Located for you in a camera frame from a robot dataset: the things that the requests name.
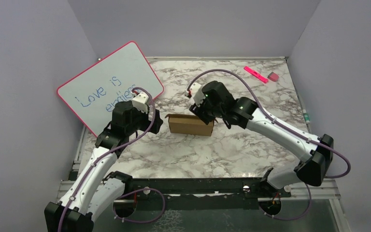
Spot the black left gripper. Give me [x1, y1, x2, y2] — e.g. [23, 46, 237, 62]
[126, 100, 163, 135]

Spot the brown cardboard box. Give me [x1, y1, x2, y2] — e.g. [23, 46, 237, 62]
[165, 114, 218, 136]

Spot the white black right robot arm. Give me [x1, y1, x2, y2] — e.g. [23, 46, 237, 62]
[187, 81, 333, 197]

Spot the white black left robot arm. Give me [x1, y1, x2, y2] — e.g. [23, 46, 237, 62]
[44, 100, 163, 232]

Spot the pink framed whiteboard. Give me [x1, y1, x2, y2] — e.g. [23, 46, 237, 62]
[57, 41, 164, 136]

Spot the pink highlighter marker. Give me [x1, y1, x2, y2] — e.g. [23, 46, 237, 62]
[243, 66, 269, 84]

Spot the pink eraser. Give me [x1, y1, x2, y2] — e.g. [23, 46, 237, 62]
[268, 72, 279, 82]

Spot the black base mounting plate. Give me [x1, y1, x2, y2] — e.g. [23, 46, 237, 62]
[103, 171, 291, 211]

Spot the green white marker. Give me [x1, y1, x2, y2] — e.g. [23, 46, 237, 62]
[302, 109, 311, 125]

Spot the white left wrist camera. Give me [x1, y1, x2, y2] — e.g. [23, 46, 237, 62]
[131, 91, 149, 114]

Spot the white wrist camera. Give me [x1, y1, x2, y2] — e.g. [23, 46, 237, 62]
[131, 91, 149, 114]
[185, 82, 208, 107]

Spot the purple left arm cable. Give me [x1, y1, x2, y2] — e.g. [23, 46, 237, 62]
[57, 87, 166, 232]

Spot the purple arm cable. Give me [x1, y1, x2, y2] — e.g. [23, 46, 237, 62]
[185, 69, 352, 221]
[57, 87, 166, 232]

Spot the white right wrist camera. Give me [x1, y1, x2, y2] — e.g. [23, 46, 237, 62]
[185, 82, 208, 107]

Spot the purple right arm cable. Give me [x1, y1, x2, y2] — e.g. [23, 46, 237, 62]
[185, 69, 352, 221]

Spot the aluminium frame rail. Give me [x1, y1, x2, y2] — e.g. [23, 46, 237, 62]
[48, 128, 353, 232]

